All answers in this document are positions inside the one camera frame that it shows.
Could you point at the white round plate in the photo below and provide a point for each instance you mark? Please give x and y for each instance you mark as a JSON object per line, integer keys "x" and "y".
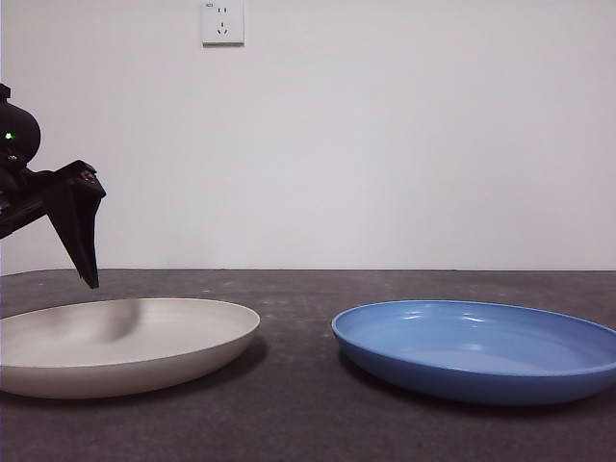
{"x": 159, "y": 346}

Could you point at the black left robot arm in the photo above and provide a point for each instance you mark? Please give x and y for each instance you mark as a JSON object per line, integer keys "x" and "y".
{"x": 17, "y": 125}

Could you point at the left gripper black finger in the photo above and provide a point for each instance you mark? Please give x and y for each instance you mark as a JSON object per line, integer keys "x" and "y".
{"x": 77, "y": 216}

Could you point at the white wall power socket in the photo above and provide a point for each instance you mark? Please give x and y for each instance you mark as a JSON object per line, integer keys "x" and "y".
{"x": 223, "y": 24}

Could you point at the blue round plate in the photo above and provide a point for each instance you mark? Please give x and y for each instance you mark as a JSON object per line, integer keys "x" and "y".
{"x": 462, "y": 356}

